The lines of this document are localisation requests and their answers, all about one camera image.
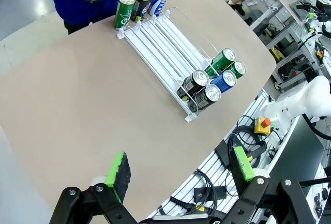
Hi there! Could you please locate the yellow emergency stop button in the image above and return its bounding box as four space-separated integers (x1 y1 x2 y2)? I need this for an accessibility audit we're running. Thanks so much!
253 117 272 136

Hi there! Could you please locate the aluminium profile base frame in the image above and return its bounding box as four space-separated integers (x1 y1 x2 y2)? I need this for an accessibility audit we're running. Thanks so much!
152 88 298 224

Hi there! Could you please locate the person in blue sweater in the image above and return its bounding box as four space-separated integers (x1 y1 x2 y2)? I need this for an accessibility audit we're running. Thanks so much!
29 0 121 35

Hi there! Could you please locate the black monitor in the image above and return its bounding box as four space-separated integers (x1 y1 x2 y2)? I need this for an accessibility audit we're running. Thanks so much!
267 115 326 191

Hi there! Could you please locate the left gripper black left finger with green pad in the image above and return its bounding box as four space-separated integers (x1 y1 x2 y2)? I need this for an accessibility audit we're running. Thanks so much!
49 152 138 224

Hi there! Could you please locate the tall black cola can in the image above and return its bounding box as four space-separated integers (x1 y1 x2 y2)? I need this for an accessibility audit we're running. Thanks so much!
130 0 153 23

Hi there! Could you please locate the black flat bracket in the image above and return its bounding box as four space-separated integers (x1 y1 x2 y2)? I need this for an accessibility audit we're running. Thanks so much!
193 186 226 201

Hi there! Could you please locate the clear acrylic can dispenser rack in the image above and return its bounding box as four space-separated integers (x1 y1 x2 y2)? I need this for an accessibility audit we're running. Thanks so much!
116 6 220 123

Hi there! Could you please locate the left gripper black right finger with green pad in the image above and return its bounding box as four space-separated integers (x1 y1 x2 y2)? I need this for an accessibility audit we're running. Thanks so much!
222 146 316 224

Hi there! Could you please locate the brown-top workbench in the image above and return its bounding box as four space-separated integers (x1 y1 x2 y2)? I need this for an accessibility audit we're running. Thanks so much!
266 0 307 25

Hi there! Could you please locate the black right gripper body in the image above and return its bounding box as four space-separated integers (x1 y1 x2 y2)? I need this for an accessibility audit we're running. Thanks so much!
296 1 321 23

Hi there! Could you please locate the short green can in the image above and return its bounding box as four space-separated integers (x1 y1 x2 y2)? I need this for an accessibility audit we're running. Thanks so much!
224 60 247 79
204 47 237 77

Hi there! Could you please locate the short blue can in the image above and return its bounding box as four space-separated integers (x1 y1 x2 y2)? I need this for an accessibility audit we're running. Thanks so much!
209 70 237 94

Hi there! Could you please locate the black cable bundle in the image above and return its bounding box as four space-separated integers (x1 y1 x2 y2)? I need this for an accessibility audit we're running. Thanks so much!
227 124 268 169

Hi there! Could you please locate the yellow tool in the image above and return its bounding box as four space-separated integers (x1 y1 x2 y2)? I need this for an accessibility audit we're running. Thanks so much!
270 48 285 62

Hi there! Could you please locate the short black can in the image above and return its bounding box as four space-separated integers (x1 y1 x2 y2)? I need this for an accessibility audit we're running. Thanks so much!
176 69 209 101
188 83 222 112

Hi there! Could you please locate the tall blue sports-drink can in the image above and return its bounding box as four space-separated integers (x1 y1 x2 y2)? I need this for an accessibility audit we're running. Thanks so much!
147 0 171 17

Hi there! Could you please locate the tall green soda can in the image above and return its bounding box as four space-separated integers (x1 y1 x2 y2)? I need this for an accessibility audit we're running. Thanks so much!
114 0 137 30

